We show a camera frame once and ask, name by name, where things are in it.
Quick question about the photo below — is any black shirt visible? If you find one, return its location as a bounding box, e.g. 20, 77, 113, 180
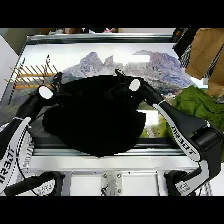
42, 74, 148, 158

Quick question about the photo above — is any green garment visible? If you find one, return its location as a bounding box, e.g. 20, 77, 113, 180
165, 85, 224, 134

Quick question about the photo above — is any black garment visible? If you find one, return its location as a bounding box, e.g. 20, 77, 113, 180
172, 27, 201, 62

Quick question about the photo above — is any brown garment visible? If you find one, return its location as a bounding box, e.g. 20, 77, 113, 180
184, 27, 224, 98

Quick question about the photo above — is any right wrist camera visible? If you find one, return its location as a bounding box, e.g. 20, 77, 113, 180
114, 68, 127, 82

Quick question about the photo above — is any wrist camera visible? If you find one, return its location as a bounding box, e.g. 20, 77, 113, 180
114, 68, 127, 82
52, 71, 65, 86

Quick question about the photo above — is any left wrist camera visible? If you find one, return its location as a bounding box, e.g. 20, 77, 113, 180
52, 71, 65, 86

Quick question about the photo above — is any black cable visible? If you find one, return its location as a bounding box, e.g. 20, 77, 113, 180
100, 185, 110, 196

